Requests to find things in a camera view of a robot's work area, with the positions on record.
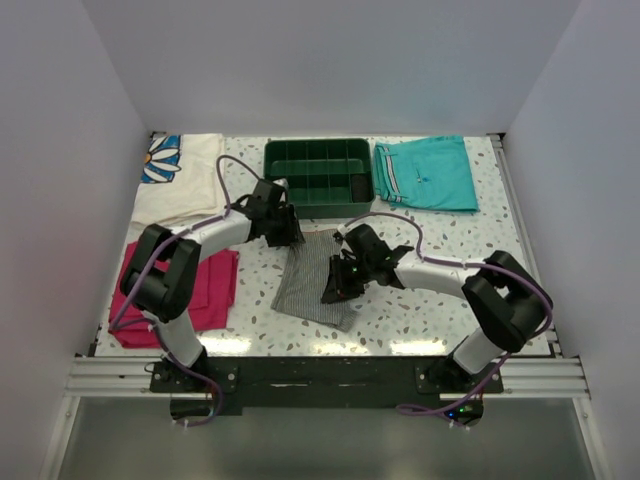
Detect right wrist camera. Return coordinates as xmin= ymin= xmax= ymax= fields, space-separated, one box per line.
xmin=333 ymin=224 xmax=350 ymax=243

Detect green divided plastic tray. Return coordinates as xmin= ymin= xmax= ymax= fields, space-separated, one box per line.
xmin=263 ymin=138 xmax=375 ymax=220

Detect black item in tray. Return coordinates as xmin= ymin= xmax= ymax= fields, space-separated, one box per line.
xmin=350 ymin=174 xmax=370 ymax=203

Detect grey striped underwear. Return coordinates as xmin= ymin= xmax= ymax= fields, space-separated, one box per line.
xmin=271 ymin=229 xmax=357 ymax=332

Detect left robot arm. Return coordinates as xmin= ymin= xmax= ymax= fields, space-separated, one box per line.
xmin=111 ymin=179 xmax=304 ymax=392

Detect teal folded shorts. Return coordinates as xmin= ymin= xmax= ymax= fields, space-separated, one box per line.
xmin=373 ymin=135 xmax=479 ymax=213

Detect pink folded cloth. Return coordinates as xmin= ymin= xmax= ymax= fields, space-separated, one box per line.
xmin=109 ymin=250 xmax=239 ymax=349

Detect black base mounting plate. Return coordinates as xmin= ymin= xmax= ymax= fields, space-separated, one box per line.
xmin=147 ymin=354 xmax=504 ymax=419

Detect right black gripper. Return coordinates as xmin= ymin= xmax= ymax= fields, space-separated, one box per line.
xmin=321 ymin=254 xmax=373 ymax=305

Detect cream daisy print shirt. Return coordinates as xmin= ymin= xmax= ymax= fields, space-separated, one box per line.
xmin=131 ymin=133 xmax=225 ymax=227

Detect aluminium frame rail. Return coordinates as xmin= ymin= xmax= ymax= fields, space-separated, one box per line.
xmin=487 ymin=131 xmax=591 ymax=401

